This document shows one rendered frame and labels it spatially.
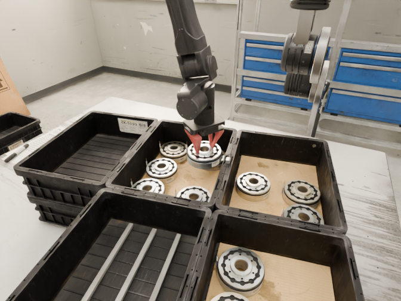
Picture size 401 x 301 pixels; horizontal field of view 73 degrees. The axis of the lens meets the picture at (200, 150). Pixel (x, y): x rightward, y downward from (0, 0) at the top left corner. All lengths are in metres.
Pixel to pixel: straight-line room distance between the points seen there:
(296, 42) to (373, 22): 2.35
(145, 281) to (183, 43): 0.54
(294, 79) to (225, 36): 2.16
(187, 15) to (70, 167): 0.66
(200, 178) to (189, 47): 0.43
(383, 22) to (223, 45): 1.69
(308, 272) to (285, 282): 0.06
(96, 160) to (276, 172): 0.64
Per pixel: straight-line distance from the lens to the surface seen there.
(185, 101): 0.63
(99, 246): 0.76
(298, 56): 1.10
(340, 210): 0.74
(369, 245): 1.02
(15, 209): 1.17
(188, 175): 0.91
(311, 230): 0.66
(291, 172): 0.97
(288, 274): 0.70
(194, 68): 0.67
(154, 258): 0.70
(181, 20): 0.65
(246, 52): 2.69
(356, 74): 2.63
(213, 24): 3.68
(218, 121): 0.75
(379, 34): 3.44
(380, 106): 2.74
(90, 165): 1.03
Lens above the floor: 1.40
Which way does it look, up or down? 34 degrees down
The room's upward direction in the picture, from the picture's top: straight up
